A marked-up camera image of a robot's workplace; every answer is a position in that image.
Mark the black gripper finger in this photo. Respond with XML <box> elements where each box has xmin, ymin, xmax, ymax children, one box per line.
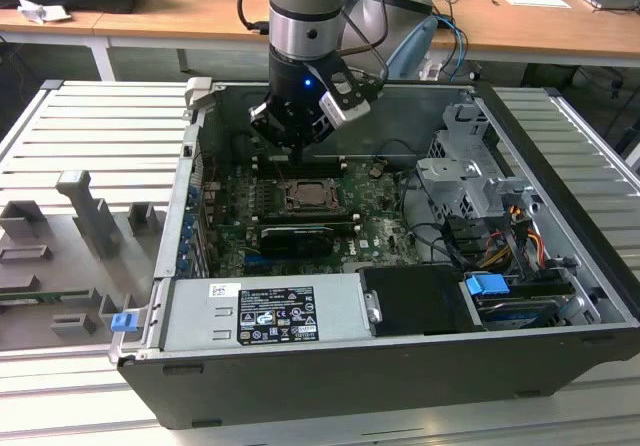
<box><xmin>300</xmin><ymin>113</ymin><xmax>335</xmax><ymax>152</ymax></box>
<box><xmin>248</xmin><ymin>101</ymin><xmax>302</xmax><ymax>161</ymax></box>

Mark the metal socket cover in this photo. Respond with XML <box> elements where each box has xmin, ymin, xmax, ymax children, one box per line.
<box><xmin>284</xmin><ymin>178</ymin><xmax>344</xmax><ymax>208</ymax></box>

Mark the silver square CPU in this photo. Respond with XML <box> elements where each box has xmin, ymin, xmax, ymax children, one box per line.
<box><xmin>296</xmin><ymin>185</ymin><xmax>332</xmax><ymax>204</ymax></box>

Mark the black RAM slot bank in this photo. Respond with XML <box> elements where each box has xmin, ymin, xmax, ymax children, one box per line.
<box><xmin>252</xmin><ymin>154</ymin><xmax>350</xmax><ymax>180</ymax></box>
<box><xmin>254</xmin><ymin>210</ymin><xmax>362</xmax><ymax>233</ymax></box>

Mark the CPU socket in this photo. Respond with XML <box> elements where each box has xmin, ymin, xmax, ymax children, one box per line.
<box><xmin>283</xmin><ymin>178</ymin><xmax>347</xmax><ymax>216</ymax></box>

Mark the green motherboard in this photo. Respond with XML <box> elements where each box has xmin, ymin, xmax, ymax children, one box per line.
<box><xmin>199</xmin><ymin>158</ymin><xmax>426</xmax><ymax>277</ymax></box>

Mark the black graphics card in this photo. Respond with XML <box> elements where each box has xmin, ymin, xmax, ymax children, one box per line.
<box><xmin>258</xmin><ymin>223</ymin><xmax>335</xmax><ymax>258</ymax></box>

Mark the wooden desk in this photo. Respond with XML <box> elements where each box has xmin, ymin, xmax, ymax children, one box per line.
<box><xmin>0</xmin><ymin>0</ymin><xmax>640</xmax><ymax>70</ymax></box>

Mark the pale blue teach pendant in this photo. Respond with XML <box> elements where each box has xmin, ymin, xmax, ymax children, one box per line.
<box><xmin>387</xmin><ymin>13</ymin><xmax>442</xmax><ymax>80</ymax></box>

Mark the silver metal disk bay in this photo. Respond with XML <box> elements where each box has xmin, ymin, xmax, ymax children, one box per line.
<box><xmin>413</xmin><ymin>102</ymin><xmax>542</xmax><ymax>223</ymax></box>

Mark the black plastic shroud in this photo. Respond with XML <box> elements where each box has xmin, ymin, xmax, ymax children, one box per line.
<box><xmin>359</xmin><ymin>264</ymin><xmax>485</xmax><ymax>338</ymax></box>

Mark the grey power supply unit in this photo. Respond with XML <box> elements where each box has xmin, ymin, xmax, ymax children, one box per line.
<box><xmin>160</xmin><ymin>272</ymin><xmax>377</xmax><ymax>353</ymax></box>

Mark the blue disk carrier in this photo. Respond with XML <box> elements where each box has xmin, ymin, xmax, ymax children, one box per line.
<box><xmin>463</xmin><ymin>272</ymin><xmax>510</xmax><ymax>297</ymax></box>

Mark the blue case latch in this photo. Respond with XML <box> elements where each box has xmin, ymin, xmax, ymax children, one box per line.
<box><xmin>110</xmin><ymin>312</ymin><xmax>138</xmax><ymax>335</ymax></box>

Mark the grey parts rack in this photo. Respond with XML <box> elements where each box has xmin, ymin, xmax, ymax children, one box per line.
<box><xmin>0</xmin><ymin>169</ymin><xmax>169</xmax><ymax>353</ymax></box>

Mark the white paper sheet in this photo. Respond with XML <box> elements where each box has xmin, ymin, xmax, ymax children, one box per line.
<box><xmin>500</xmin><ymin>0</ymin><xmax>574</xmax><ymax>10</ymax></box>

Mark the crumpled white paper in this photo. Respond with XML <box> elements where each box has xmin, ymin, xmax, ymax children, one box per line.
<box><xmin>16</xmin><ymin>0</ymin><xmax>72</xmax><ymax>25</ymax></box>

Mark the black open PC case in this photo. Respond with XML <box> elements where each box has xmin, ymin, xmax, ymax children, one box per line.
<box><xmin>108</xmin><ymin>78</ymin><xmax>640</xmax><ymax>430</ymax></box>

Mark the green RAM stick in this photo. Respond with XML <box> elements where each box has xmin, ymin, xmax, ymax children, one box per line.
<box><xmin>0</xmin><ymin>289</ymin><xmax>92</xmax><ymax>306</ymax></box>

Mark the grey closed laptop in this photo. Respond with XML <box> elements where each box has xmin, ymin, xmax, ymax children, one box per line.
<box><xmin>576</xmin><ymin>0</ymin><xmax>640</xmax><ymax>15</ymax></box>

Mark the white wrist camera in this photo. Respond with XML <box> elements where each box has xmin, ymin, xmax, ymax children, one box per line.
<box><xmin>318</xmin><ymin>82</ymin><xmax>372</xmax><ymax>130</ymax></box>

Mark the grey case handle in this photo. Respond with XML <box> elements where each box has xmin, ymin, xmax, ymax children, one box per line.
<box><xmin>183</xmin><ymin>76</ymin><xmax>217</xmax><ymax>113</ymax></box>

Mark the black looped wire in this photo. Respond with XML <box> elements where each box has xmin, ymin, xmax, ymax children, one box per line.
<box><xmin>398</xmin><ymin>169</ymin><xmax>467</xmax><ymax>268</ymax></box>

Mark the blue cable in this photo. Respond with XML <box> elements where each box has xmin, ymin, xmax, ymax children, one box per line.
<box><xmin>433</xmin><ymin>12</ymin><xmax>470</xmax><ymax>68</ymax></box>

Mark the yellow red wire bundle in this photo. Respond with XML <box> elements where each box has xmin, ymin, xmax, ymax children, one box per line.
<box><xmin>478</xmin><ymin>204</ymin><xmax>547</xmax><ymax>273</ymax></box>

